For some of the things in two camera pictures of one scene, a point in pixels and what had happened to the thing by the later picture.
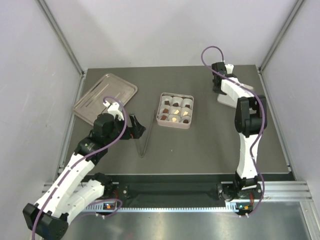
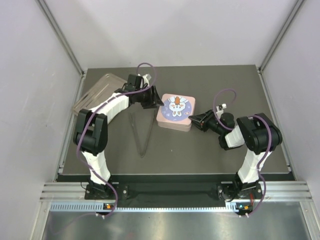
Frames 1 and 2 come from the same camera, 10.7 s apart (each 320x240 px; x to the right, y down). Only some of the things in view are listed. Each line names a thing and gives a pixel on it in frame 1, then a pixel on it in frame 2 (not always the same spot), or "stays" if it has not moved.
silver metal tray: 92,104 stays
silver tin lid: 226,100 to 176,109
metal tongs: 136,140 stays
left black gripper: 135,132 to 154,100
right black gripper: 216,90 to 201,120
